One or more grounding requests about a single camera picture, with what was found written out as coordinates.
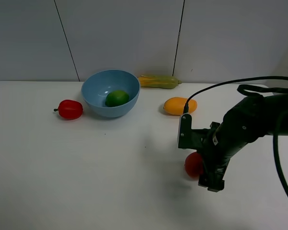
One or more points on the orange yellow mango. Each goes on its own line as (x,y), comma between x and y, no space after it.
(175,106)

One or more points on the red bell pepper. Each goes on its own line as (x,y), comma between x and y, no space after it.
(69,109)

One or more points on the blue plastic bowl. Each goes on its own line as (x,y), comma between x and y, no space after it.
(95,91)

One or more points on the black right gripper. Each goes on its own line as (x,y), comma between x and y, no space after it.
(219,146)

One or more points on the green zucchini with yellow flower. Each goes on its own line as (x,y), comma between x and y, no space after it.
(158,81)

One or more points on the green lime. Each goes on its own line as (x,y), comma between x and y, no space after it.
(116,98)

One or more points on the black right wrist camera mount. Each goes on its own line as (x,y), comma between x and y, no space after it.
(189,138)

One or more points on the red pomegranate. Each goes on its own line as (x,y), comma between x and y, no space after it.
(194,165)

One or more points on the dark green right robot arm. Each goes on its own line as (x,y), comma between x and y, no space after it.
(252,118)

